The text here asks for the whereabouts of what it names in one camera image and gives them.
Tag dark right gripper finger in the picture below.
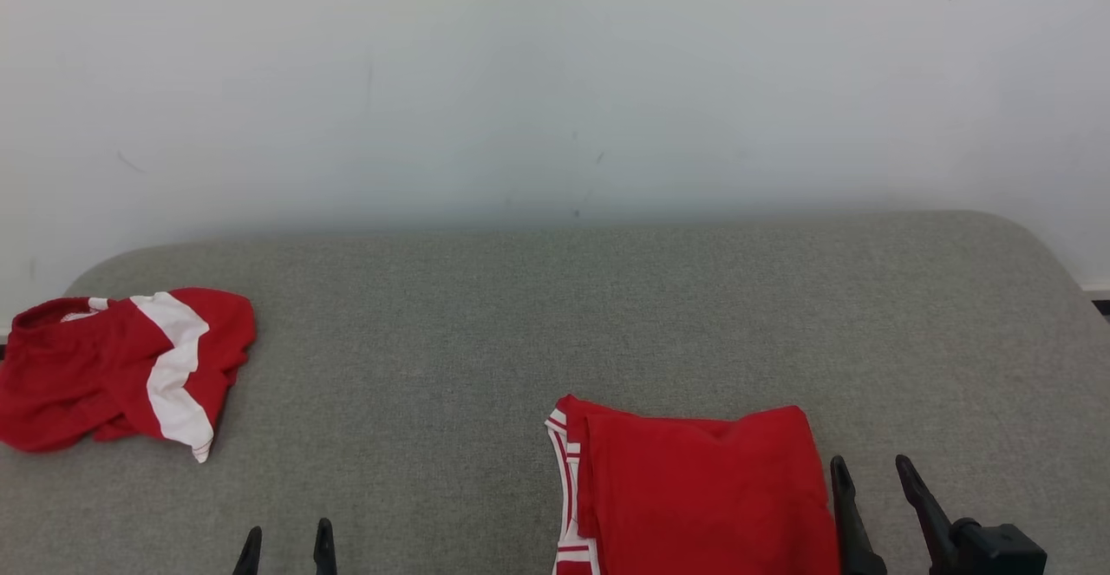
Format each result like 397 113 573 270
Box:
829 454 888 575
895 454 960 575

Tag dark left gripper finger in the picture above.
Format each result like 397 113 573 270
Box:
232 525 264 575
313 518 338 575

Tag grey fabric sofa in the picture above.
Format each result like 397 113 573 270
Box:
0 211 1110 575

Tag red white basketball jersey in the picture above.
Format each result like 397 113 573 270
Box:
544 394 843 575

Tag red white basketball shorts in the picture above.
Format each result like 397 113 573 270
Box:
0 287 258 464

